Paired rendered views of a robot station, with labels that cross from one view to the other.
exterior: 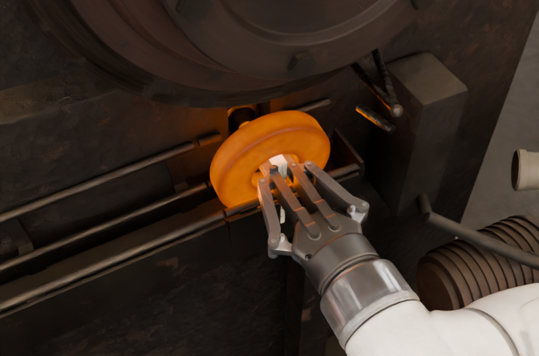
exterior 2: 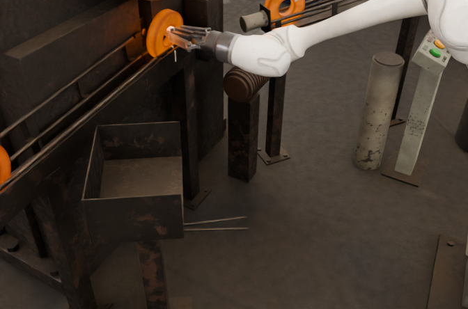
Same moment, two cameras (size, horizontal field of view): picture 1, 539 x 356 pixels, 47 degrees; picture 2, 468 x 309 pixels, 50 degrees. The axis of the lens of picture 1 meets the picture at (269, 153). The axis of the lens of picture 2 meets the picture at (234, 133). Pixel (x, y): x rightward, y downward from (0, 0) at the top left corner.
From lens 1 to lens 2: 1.03 m
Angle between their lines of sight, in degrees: 28
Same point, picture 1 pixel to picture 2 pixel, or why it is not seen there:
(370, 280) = (228, 34)
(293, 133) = (173, 14)
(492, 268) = not seen: hidden behind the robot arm
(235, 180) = (159, 39)
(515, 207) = not seen: hidden behind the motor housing
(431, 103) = not seen: outside the picture
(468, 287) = (246, 76)
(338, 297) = (221, 43)
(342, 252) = (214, 33)
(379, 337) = (241, 42)
